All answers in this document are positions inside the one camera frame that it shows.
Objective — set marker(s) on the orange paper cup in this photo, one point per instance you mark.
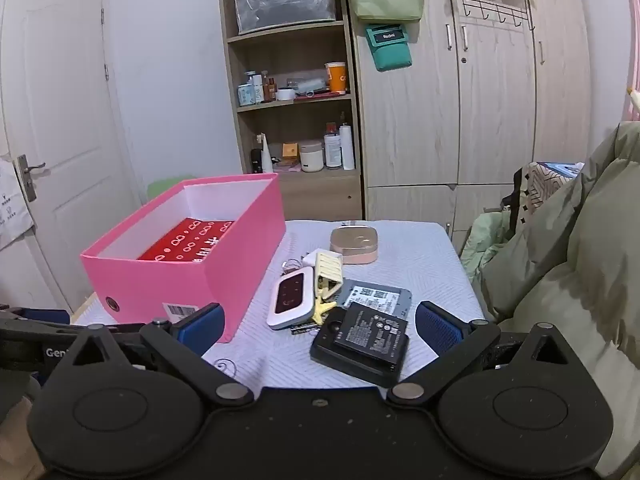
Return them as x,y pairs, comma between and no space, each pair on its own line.
336,77

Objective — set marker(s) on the white tube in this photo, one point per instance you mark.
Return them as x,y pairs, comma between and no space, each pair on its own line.
266,157

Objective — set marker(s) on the black bottle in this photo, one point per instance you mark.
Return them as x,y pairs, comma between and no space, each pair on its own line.
256,162

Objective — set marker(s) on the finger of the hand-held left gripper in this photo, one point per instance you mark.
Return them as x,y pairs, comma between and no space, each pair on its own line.
45,316

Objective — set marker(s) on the light green board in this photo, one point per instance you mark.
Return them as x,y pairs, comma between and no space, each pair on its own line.
165,187

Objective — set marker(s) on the red capped spray can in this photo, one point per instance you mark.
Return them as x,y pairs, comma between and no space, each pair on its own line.
332,147

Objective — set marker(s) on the teal and white box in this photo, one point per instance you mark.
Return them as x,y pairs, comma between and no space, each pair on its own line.
246,96

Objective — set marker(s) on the white portable router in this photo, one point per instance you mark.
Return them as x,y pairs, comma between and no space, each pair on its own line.
290,297

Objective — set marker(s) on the cream plastic phone stand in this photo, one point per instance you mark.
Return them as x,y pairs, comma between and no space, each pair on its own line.
327,267

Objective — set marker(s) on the olive puffer coat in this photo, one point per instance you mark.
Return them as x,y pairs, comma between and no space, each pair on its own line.
575,260

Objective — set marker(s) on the clear plastic storage bin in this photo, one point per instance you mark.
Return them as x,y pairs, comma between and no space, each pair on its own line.
285,7

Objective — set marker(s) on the rose gold case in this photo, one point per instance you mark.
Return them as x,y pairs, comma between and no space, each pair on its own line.
352,245

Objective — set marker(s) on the light wooden wardrobe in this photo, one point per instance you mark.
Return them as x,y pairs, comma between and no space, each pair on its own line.
490,110

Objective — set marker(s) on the pink cardboard box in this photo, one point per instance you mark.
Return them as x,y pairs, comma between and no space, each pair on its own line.
240,260

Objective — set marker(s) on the red patterned paper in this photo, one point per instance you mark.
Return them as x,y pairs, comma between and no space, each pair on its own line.
190,240

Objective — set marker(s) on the white door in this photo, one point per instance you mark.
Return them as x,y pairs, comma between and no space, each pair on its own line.
65,110

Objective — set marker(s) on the metal hook rack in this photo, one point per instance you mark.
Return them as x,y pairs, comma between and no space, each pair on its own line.
495,10

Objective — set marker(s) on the white cylinder bottle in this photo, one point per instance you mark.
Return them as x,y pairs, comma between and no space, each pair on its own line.
347,145

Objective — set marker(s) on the small orange box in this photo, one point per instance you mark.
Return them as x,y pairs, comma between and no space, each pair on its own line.
290,150

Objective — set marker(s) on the light green cloth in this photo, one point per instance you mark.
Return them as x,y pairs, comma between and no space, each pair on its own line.
482,245

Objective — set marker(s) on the white jar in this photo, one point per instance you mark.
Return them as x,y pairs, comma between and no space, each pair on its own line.
310,156

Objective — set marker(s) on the wooden bookshelf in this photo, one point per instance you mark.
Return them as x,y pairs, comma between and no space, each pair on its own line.
300,200

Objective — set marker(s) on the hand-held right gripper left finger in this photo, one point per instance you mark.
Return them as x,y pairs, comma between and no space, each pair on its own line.
200,329

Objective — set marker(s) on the green fabric bag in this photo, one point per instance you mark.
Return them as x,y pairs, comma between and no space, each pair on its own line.
385,4

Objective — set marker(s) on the pink packets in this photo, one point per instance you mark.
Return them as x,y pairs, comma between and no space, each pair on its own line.
287,166

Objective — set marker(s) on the black battery pack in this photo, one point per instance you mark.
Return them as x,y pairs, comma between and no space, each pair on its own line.
372,332

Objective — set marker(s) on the white printed bag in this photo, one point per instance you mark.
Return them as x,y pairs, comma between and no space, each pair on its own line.
12,205

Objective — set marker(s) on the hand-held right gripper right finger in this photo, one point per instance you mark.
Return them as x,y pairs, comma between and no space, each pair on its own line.
437,329

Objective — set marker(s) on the teal pouch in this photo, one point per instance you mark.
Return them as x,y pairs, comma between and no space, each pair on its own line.
392,52

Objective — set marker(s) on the clear plastic box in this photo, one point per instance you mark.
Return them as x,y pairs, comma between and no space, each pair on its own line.
307,85

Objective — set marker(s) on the geometric patterned bag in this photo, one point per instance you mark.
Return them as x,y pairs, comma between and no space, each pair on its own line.
547,185

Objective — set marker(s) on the brown bottle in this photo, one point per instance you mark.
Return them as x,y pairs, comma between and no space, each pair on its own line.
270,91

